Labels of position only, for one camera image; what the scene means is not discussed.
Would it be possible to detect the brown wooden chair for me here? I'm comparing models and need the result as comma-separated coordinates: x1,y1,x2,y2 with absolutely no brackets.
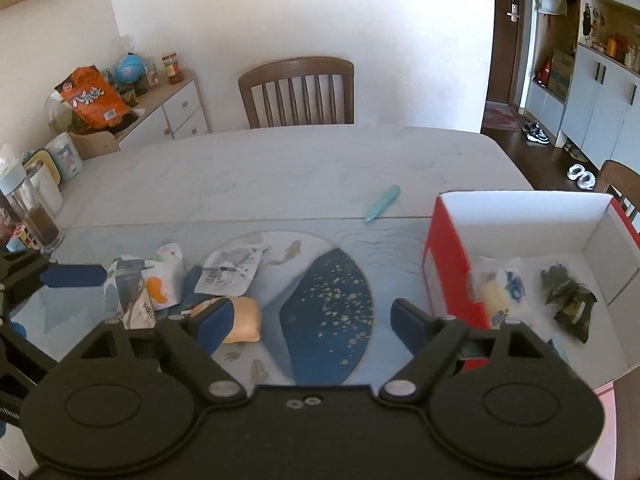
595,159,640,233
238,56,356,129

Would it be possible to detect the glass bottle with dark liquid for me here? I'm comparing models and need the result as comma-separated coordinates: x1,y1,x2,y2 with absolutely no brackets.
0,162,65,256

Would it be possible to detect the grey and wood wall cabinet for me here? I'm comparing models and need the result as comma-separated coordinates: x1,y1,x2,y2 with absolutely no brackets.
522,0,640,176

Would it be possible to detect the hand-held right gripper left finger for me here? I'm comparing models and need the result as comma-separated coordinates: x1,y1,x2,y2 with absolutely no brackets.
75,297,249,406

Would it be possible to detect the dark brown door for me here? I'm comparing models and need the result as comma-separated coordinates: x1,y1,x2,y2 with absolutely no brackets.
487,0,533,106

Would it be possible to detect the white marble desktop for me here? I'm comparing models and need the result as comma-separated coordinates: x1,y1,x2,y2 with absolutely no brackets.
0,126,618,441

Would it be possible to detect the printed white mug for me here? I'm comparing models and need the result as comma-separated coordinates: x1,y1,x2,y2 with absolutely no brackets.
45,132,85,181

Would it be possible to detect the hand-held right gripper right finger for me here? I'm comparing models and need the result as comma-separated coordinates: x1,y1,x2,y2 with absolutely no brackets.
379,298,556,403

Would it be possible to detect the teal pen cap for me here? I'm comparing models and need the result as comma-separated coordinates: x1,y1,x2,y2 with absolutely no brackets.
363,184,402,223

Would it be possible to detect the red cardboard box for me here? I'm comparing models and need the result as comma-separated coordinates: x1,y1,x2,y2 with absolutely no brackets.
420,190,640,393

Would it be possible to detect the patterned door rug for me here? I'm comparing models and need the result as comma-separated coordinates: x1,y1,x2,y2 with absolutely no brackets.
482,102,526,133

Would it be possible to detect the pair of dark sneakers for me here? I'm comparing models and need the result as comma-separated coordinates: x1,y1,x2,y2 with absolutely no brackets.
522,121,551,145

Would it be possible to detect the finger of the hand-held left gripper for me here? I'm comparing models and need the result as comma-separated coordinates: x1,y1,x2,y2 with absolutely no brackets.
0,250,107,306
0,310,61,391

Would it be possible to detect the white sideboard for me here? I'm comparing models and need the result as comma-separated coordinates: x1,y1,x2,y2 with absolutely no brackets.
70,71,211,153

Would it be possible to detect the small blue globe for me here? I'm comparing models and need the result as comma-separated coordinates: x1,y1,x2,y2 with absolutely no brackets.
116,52,147,86

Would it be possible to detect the brown cardboard box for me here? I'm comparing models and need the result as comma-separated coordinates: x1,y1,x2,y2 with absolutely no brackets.
547,49,576,101

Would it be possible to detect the yellow bun packet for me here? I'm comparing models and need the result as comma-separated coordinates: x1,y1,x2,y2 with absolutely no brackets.
190,296,263,345

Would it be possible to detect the clear packet with black label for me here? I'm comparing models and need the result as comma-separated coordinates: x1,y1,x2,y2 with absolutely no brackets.
194,245,270,297

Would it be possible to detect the red lidded jar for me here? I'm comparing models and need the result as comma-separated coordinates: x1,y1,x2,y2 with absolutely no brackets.
161,51,185,85

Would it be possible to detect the black snack packet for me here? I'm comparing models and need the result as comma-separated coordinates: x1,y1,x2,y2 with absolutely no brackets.
554,290,598,345

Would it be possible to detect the silver foil snack packet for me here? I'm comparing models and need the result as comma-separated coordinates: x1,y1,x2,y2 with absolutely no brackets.
117,292,160,331

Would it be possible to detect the dark seaweed packet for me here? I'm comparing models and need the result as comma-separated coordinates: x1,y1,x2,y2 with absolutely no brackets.
540,264,576,301

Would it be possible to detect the white grey snack packet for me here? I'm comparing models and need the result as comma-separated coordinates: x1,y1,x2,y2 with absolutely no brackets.
102,242,185,311

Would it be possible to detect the yellow cake packet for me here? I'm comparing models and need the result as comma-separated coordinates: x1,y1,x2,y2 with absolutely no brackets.
467,256,526,331

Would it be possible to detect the orange snack bag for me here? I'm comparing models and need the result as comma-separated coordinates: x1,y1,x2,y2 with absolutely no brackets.
54,65,132,135

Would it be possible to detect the white container with yellow lid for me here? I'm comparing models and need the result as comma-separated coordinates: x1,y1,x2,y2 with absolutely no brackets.
22,152,65,213

